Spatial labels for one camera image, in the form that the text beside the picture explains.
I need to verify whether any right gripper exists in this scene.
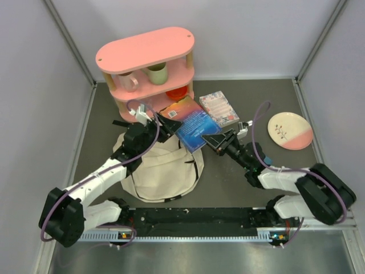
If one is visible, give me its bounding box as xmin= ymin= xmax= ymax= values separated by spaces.
xmin=201 ymin=128 xmax=251 ymax=170

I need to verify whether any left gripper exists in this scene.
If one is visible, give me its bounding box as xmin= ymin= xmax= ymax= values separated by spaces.
xmin=137 ymin=112 xmax=185 ymax=155

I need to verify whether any blue orange book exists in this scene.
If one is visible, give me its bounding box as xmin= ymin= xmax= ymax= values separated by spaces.
xmin=159 ymin=95 xmax=221 ymax=153

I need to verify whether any floral white book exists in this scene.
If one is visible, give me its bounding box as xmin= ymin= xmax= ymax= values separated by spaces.
xmin=199 ymin=91 xmax=240 ymax=128

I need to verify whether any cream canvas backpack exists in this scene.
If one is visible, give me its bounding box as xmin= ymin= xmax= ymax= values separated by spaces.
xmin=112 ymin=120 xmax=204 ymax=203

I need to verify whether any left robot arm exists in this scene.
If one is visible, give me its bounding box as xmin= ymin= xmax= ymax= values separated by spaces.
xmin=39 ymin=114 xmax=183 ymax=247

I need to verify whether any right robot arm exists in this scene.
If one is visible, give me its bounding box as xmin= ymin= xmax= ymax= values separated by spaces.
xmin=202 ymin=130 xmax=356 ymax=226

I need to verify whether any orange bowl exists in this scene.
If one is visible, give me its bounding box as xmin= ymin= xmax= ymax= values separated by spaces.
xmin=166 ymin=86 xmax=188 ymax=101

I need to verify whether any green mug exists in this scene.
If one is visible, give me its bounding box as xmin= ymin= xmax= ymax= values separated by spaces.
xmin=141 ymin=62 xmax=168 ymax=85

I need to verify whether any pink three-tier shelf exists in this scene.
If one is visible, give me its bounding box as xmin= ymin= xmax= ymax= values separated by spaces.
xmin=95 ymin=27 xmax=195 ymax=122

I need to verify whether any pink mug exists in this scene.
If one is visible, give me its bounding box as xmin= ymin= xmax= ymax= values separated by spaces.
xmin=117 ymin=71 xmax=139 ymax=92

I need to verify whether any cream and pink plate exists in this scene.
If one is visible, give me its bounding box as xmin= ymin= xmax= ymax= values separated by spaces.
xmin=267 ymin=112 xmax=314 ymax=151

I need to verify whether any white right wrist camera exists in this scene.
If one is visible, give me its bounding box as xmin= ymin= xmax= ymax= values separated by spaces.
xmin=237 ymin=120 xmax=253 ymax=140

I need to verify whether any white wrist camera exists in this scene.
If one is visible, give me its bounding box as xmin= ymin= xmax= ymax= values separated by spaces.
xmin=237 ymin=120 xmax=253 ymax=140
xmin=129 ymin=104 xmax=151 ymax=126

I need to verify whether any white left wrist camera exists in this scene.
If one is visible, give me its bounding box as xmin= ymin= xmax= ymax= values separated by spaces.
xmin=129 ymin=104 xmax=151 ymax=126

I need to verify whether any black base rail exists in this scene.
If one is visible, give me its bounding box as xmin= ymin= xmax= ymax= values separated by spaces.
xmin=115 ymin=207 xmax=299 ymax=237

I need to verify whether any grey cable duct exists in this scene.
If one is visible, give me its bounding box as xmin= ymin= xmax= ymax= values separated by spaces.
xmin=78 ymin=228 xmax=289 ymax=244

